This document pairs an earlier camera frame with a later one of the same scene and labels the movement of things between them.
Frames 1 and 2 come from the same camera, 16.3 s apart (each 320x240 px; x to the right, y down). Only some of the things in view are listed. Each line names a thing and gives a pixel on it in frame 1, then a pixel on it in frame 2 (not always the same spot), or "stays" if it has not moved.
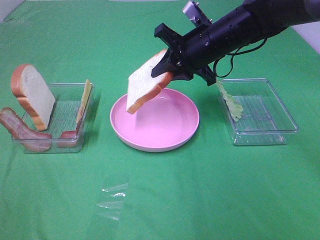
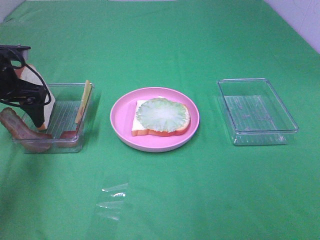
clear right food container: (265, 119) stays
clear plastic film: (110, 206) stays
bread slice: (142, 87) to (137, 128)
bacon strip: (32, 140) stays
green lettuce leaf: (235, 109) to (162, 114)
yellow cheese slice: (84, 98) stays
